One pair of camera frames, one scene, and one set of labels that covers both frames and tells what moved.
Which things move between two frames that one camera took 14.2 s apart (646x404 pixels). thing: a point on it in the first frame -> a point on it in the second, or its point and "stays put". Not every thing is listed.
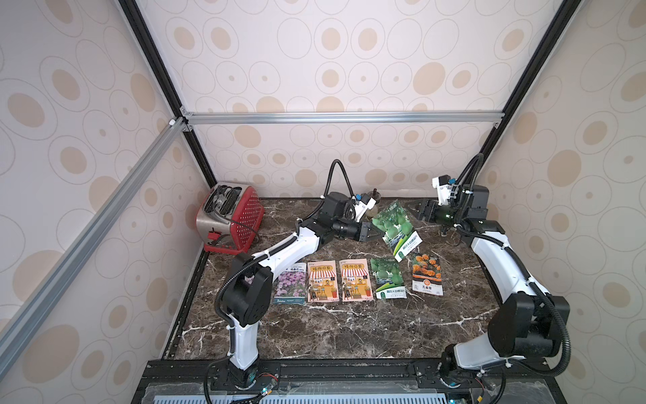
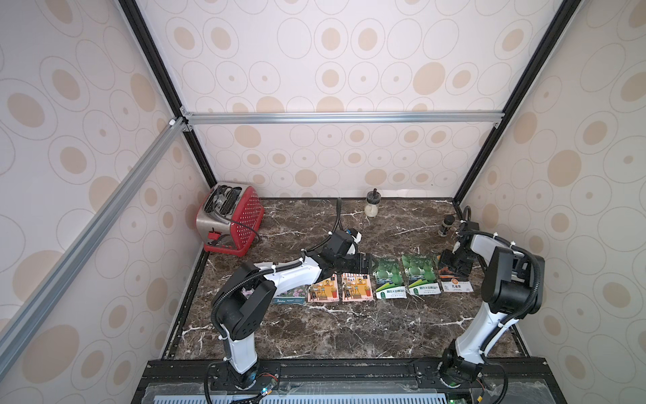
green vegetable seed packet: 394,225 -> 423,273
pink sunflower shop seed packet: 322,281 stays put
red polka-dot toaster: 229,217 stays put
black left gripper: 362,231 -> 358,266
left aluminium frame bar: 36,305 stays put
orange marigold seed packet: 426,273 -> 454,285
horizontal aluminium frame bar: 341,118 stays put
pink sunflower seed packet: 355,279 stays put
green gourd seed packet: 389,279 stays put
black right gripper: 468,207 -> 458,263
